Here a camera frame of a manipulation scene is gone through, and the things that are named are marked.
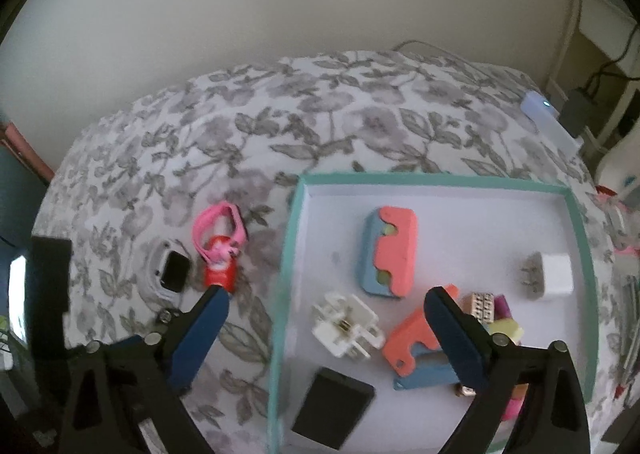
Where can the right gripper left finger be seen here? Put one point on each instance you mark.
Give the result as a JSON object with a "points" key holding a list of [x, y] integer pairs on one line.
{"points": [[114, 387]]}

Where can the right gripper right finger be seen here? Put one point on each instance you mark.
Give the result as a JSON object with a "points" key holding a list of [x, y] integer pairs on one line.
{"points": [[553, 417]]}

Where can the pink doll figure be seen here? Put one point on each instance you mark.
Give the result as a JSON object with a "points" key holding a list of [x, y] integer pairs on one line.
{"points": [[513, 407]]}

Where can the purple lighter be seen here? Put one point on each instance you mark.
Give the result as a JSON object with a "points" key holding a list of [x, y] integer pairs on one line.
{"points": [[503, 322]]}

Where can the beige staple strip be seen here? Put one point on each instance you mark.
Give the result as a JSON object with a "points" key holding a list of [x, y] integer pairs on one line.
{"points": [[482, 307]]}

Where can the white charger cube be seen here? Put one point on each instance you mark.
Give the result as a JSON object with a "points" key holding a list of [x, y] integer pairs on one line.
{"points": [[548, 276]]}

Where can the large coral blue toy block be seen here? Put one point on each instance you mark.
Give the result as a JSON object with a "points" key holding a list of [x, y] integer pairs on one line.
{"points": [[415, 356]]}

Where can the black rectangular box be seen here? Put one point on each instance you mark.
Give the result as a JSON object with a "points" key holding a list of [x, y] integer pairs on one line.
{"points": [[333, 407]]}

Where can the white plug adapter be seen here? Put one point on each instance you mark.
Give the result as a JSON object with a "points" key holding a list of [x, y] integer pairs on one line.
{"points": [[347, 327]]}

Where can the small coral blue toy block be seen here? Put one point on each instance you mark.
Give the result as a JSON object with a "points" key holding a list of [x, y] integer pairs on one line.
{"points": [[388, 252]]}

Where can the white smartwatch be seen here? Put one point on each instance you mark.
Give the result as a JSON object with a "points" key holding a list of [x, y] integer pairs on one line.
{"points": [[166, 272]]}

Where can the teal rimmed white tray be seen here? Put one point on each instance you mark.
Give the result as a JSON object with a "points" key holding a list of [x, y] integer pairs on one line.
{"points": [[474, 234]]}

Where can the grey floral tablecloth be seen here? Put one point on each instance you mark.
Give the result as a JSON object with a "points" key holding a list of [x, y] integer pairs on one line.
{"points": [[245, 135]]}

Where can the white device with blue light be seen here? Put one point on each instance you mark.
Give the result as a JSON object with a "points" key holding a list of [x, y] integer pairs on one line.
{"points": [[537, 108]]}

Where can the red can with pink strap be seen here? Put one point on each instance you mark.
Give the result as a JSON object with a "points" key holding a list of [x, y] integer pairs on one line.
{"points": [[218, 235]]}

